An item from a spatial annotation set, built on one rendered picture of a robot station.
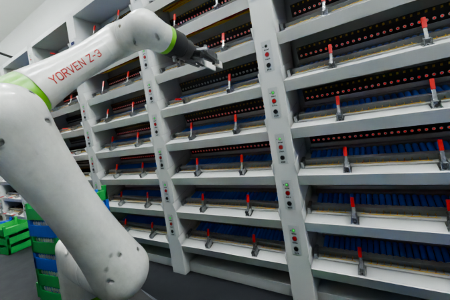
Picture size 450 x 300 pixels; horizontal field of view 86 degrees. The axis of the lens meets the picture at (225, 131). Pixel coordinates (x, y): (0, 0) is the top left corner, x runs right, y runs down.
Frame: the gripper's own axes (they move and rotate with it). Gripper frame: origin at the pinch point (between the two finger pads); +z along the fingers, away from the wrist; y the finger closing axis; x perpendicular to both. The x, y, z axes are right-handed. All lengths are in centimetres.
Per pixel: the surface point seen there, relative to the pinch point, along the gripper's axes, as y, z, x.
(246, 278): -10, 30, -98
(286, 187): 19, 18, -52
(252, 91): 11.0, 11.9, -11.5
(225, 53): 0.8, 8.5, 7.4
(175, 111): -35.0, 11.8, -12.1
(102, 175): -116, 18, -43
